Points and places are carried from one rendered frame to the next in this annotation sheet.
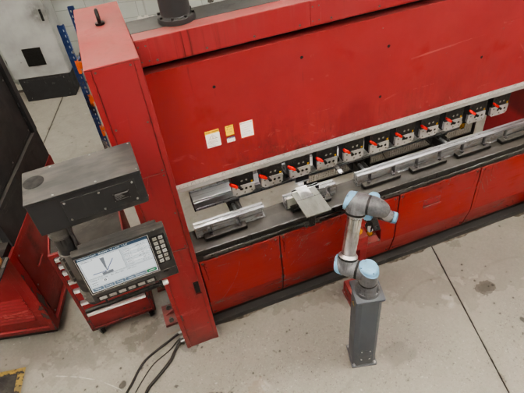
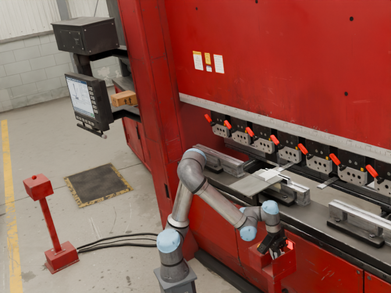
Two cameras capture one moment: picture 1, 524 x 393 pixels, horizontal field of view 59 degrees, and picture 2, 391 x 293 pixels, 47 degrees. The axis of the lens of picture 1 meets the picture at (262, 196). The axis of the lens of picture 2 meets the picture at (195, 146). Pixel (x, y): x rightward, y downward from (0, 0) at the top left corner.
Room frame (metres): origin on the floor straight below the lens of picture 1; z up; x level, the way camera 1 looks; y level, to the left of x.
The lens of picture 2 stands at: (1.34, -2.45, 2.28)
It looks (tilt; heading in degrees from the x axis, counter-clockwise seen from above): 23 degrees down; 72
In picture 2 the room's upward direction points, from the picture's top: 9 degrees counter-clockwise
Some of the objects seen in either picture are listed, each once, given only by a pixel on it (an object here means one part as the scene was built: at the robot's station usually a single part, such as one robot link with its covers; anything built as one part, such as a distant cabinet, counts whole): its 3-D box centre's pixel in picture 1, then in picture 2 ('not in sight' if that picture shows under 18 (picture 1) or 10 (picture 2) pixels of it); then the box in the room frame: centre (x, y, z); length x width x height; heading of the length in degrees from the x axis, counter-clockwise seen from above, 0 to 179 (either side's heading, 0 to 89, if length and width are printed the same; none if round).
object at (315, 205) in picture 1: (310, 201); (255, 182); (2.34, -0.33, 1.00); 0.26 x 0.18 x 0.01; 15
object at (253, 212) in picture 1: (229, 220); (217, 159); (2.33, 0.24, 0.92); 0.50 x 0.06 x 0.10; 105
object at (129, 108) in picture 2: not in sight; (125, 117); (1.87, 0.89, 1.18); 0.40 x 0.24 x 0.07; 105
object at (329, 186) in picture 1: (309, 194); (281, 186); (2.49, -0.34, 0.92); 0.39 x 0.06 x 0.10; 105
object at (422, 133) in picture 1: (426, 124); not in sight; (2.74, -1.23, 1.23); 0.15 x 0.09 x 0.17; 105
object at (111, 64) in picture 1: (157, 198); (196, 110); (2.39, 0.70, 1.15); 0.85 x 0.25 x 2.30; 15
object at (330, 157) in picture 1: (324, 155); (293, 144); (2.52, -0.46, 1.23); 0.15 x 0.09 x 0.17; 105
